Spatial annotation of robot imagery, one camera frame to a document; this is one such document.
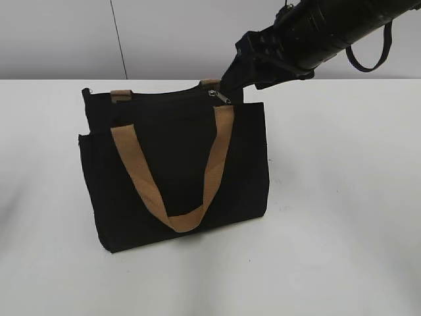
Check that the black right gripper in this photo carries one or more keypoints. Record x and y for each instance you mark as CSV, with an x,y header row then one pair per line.
x,y
263,58

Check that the silver metal zipper pull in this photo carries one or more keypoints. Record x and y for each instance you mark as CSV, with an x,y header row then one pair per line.
x,y
220,96

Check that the black canvas tote bag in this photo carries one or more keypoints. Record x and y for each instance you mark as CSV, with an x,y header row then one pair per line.
x,y
161,166

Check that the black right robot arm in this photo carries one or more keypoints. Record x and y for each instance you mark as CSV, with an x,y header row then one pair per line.
x,y
304,36

